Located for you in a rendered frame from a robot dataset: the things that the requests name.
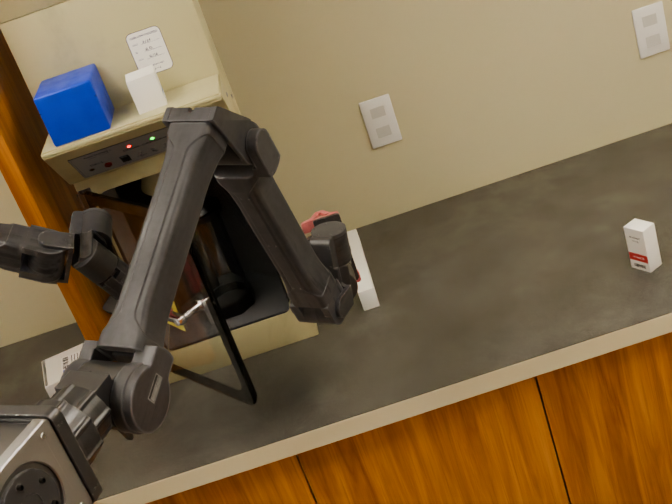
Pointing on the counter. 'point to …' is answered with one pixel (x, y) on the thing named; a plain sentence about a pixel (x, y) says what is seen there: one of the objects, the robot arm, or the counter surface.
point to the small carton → (146, 89)
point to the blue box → (74, 105)
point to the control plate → (121, 153)
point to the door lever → (185, 314)
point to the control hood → (134, 125)
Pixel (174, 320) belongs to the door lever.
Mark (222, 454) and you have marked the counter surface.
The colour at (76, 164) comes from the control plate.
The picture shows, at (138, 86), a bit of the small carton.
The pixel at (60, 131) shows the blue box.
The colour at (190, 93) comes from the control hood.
